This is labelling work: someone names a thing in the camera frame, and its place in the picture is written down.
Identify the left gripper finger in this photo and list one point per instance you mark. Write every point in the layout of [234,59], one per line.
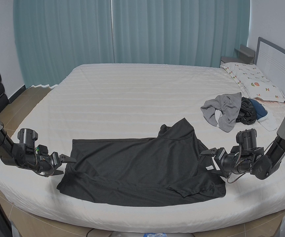
[67,159]
[55,173]

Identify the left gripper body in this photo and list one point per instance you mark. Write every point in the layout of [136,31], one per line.
[48,164]

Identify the blue-green curtain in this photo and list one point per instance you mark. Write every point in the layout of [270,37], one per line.
[182,21]
[63,33]

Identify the grey bedside table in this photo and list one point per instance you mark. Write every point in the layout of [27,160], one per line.
[243,50]

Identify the small white garment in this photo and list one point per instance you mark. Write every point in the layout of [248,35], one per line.
[218,117]

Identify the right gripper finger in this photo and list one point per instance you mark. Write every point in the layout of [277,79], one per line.
[210,153]
[219,172]

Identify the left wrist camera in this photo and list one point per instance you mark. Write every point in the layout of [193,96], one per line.
[43,150]

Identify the white printed pillow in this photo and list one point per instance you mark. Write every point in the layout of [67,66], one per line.
[253,80]

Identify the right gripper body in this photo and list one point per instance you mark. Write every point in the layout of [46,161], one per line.
[227,163]

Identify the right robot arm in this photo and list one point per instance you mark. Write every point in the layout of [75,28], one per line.
[268,159]

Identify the bed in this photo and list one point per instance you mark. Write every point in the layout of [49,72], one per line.
[132,95]

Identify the dark blue garment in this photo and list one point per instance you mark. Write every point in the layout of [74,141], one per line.
[259,109]

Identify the grey garment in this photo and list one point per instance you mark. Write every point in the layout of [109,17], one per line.
[229,105]

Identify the black T-shirt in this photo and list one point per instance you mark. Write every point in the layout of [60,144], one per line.
[132,169]

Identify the black shiny garment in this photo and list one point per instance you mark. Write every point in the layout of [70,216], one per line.
[246,112]

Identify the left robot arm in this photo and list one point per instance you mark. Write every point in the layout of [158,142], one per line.
[4,147]

